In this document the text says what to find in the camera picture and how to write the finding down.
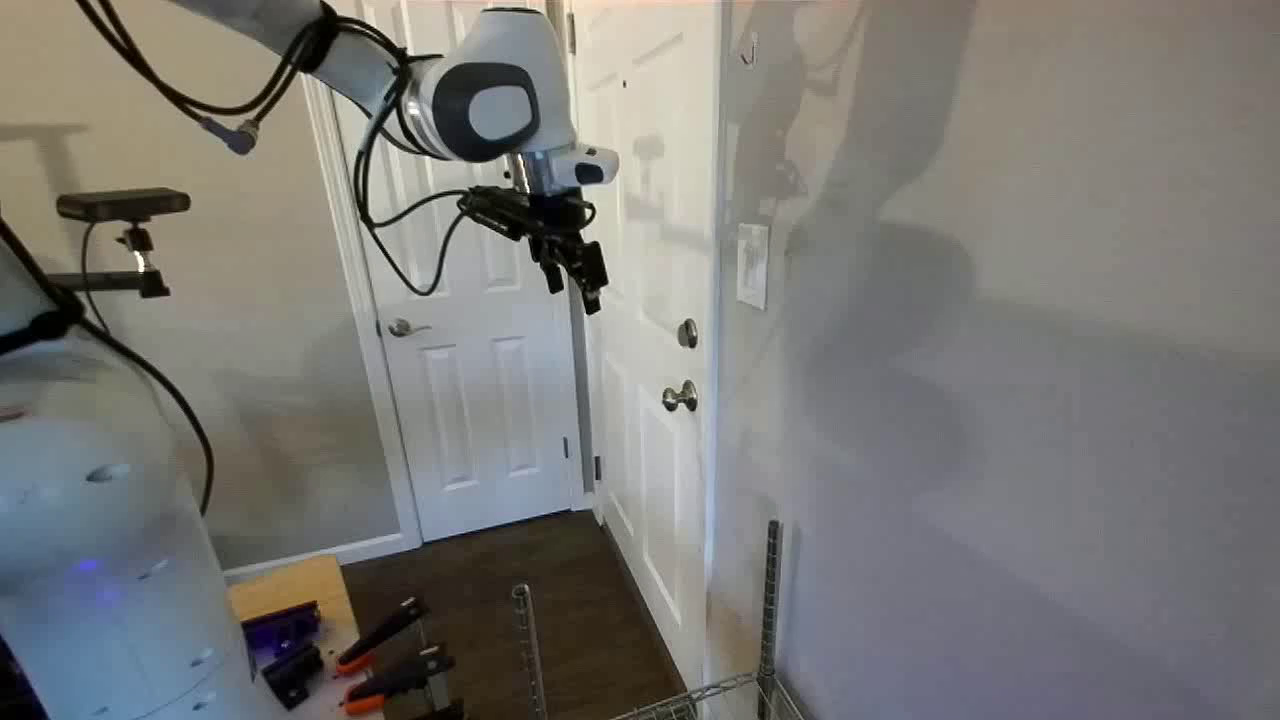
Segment slotted metal rack post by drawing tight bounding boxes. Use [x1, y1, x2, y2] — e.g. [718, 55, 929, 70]
[752, 516, 793, 720]

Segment white light switch plate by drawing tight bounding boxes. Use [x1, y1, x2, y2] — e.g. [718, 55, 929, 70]
[732, 219, 777, 315]

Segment thin wire rack post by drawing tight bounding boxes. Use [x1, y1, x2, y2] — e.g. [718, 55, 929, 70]
[507, 582, 552, 720]

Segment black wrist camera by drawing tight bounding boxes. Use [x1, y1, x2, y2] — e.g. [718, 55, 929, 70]
[457, 184, 538, 245]

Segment thin black camera cable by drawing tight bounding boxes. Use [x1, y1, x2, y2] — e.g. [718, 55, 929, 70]
[350, 49, 473, 302]

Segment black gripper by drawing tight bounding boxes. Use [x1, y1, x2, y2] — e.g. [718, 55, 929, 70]
[524, 184, 611, 320]

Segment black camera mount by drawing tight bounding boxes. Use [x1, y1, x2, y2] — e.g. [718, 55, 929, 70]
[45, 219, 178, 304]

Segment black strap on arm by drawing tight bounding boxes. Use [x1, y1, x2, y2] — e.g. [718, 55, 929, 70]
[0, 309, 89, 359]

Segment orange and black clamp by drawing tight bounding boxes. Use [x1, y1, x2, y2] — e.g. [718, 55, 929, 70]
[335, 645, 459, 720]
[327, 593, 432, 673]

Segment black base cable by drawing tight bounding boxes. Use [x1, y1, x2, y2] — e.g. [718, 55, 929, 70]
[0, 216, 219, 520]

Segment small black clamp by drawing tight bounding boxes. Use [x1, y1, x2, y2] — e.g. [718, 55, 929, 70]
[259, 640, 332, 711]

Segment white door with lever handle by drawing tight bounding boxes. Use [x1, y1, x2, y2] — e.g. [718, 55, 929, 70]
[563, 0, 732, 691]

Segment white baseboard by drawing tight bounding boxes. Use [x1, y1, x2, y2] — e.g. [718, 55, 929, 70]
[215, 528, 423, 584]

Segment wire rack shelf edge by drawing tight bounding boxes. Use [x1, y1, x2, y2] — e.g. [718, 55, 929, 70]
[608, 667, 769, 720]

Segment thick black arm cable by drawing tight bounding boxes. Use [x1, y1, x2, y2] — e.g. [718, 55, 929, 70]
[71, 0, 414, 160]

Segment white door with round knob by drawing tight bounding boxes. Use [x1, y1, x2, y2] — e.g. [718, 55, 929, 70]
[324, 0, 594, 543]

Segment purple and black clamp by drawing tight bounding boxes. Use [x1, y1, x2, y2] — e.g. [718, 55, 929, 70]
[241, 599, 324, 667]

